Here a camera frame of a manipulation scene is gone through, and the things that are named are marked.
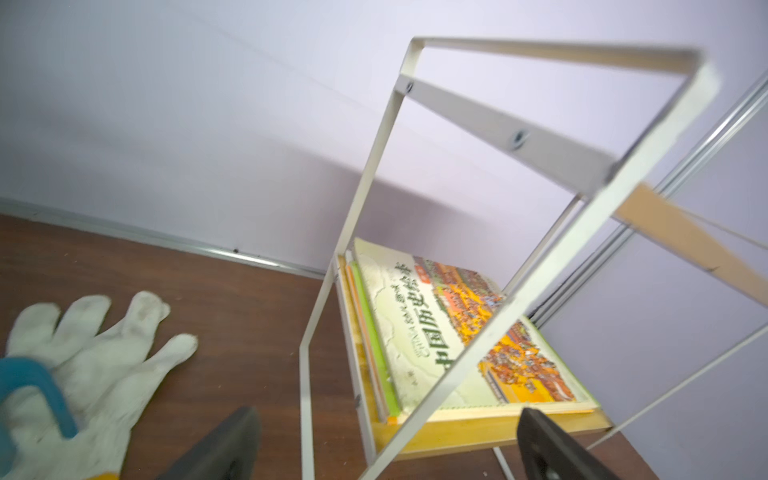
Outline colourful picture book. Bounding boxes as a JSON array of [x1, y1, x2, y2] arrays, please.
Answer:
[[343, 238, 599, 425]]

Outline white work glove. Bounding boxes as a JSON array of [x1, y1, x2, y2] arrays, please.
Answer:
[[1, 291, 199, 479]]

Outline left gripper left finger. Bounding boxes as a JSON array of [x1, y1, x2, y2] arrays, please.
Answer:
[[158, 406, 262, 480]]

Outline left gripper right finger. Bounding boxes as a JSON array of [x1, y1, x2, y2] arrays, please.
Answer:
[[517, 407, 619, 480]]

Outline yellow handled blue tool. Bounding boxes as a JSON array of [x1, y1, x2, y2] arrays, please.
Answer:
[[1, 357, 79, 440]]

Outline yellow white bookshelf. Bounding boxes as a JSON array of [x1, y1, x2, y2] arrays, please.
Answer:
[[337, 37, 767, 479]]

